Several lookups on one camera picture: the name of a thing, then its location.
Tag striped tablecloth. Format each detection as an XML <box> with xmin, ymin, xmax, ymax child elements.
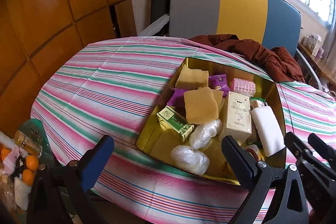
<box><xmin>30</xmin><ymin>36</ymin><xmax>336</xmax><ymax>224</ymax></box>

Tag grey yellow blue chair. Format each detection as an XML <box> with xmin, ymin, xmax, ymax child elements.
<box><xmin>140</xmin><ymin>0</ymin><xmax>322</xmax><ymax>90</ymax></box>

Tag wooden desk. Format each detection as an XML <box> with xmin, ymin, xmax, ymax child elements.
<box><xmin>297</xmin><ymin>43</ymin><xmax>335</xmax><ymax>87</ymax></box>

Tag wooden wardrobe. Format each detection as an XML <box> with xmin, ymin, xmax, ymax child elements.
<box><xmin>1</xmin><ymin>0</ymin><xmax>136</xmax><ymax>136</ymax></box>

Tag white carton on desk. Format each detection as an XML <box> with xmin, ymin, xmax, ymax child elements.
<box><xmin>307</xmin><ymin>34</ymin><xmax>322</xmax><ymax>57</ymax></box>

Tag dark red cloth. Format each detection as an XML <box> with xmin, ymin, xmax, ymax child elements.
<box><xmin>191</xmin><ymin>34</ymin><xmax>305</xmax><ymax>83</ymax></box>

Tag small yellow sponge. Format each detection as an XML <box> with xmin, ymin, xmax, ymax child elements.
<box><xmin>175</xmin><ymin>65</ymin><xmax>209</xmax><ymax>90</ymax></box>

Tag orange fruits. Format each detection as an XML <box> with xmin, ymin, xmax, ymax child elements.
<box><xmin>1</xmin><ymin>146</ymin><xmax>39</xmax><ymax>186</ymax></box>

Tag purple snack pouch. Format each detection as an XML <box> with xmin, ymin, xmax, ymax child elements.
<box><xmin>167</xmin><ymin>88</ymin><xmax>187</xmax><ymax>107</ymax></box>

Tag green tea box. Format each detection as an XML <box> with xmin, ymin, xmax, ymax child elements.
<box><xmin>156</xmin><ymin>106</ymin><xmax>194</xmax><ymax>143</ymax></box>

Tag cream cardboard box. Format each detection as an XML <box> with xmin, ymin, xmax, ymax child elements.
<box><xmin>218</xmin><ymin>92</ymin><xmax>252</xmax><ymax>144</ymax></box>

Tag purple packet with label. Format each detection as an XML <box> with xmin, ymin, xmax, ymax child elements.
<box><xmin>209</xmin><ymin>74</ymin><xmax>230</xmax><ymax>96</ymax></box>

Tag large yellow sponge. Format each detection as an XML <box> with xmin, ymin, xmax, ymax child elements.
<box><xmin>184</xmin><ymin>87</ymin><xmax>223</xmax><ymax>124</ymax></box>

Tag yellow knit sock bundle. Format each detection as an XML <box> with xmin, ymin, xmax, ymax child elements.
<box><xmin>244</xmin><ymin>144</ymin><xmax>265</xmax><ymax>161</ymax></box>

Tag white plastic bag ball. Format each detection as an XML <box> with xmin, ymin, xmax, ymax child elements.
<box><xmin>170</xmin><ymin>145</ymin><xmax>210</xmax><ymax>176</ymax></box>

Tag gold metal tray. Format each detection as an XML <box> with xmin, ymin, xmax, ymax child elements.
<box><xmin>135</xmin><ymin>57</ymin><xmax>286</xmax><ymax>184</ymax></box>

